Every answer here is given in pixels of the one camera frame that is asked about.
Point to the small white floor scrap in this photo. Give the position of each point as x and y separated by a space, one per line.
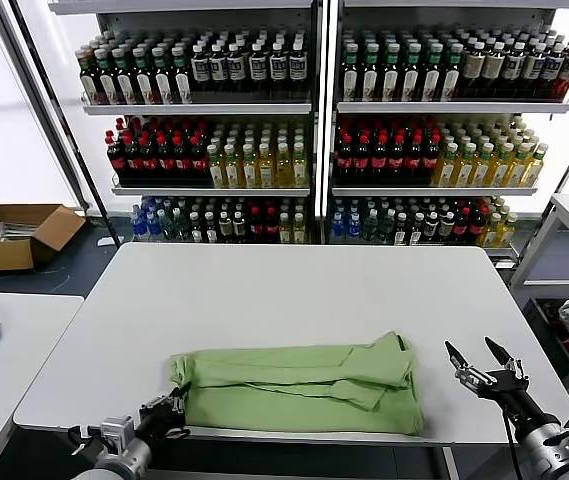
105 241

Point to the light green shirt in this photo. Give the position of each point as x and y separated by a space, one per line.
289 390

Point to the clear green water bottle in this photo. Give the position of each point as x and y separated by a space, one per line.
387 227
179 230
370 227
165 229

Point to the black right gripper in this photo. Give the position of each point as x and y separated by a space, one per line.
506 392

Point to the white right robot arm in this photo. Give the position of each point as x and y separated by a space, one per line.
544 445

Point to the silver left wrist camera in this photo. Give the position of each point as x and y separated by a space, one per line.
116 430

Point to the grey metal parts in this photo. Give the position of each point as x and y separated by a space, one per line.
8 231

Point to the cola bottle red cap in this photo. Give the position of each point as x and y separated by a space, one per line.
198 160
476 226
182 160
361 160
116 160
271 227
413 160
378 160
133 160
460 227
344 160
430 160
165 160
149 160
256 227
396 160

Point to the grey metal shelf unit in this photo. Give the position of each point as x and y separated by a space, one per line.
453 107
198 109

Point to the white metal side table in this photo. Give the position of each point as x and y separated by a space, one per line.
563 283

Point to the dark tea bottle green neck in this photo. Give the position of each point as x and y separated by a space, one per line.
350 75
163 80
144 80
125 80
452 75
107 80
89 80
181 80
433 75
412 75
370 75
391 75

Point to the blue water bottle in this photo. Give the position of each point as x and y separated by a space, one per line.
152 227
137 226
354 230
338 231

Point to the black storage crate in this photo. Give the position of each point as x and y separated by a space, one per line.
543 345

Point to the red fabric item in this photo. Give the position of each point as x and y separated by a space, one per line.
555 322

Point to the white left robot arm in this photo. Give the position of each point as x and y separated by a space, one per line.
129 455

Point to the small dark bottle white cap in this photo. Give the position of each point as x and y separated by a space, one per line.
416 231
194 230
401 231
445 227
238 227
210 230
430 227
224 227

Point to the yellow tea bottle green label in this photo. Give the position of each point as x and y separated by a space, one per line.
283 172
447 172
232 172
517 172
464 172
534 170
490 232
299 231
249 172
499 172
508 232
216 172
266 172
284 231
481 172
300 172

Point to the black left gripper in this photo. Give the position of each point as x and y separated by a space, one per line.
164 417

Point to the dark bottle beige label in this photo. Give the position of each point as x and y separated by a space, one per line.
473 67
493 67

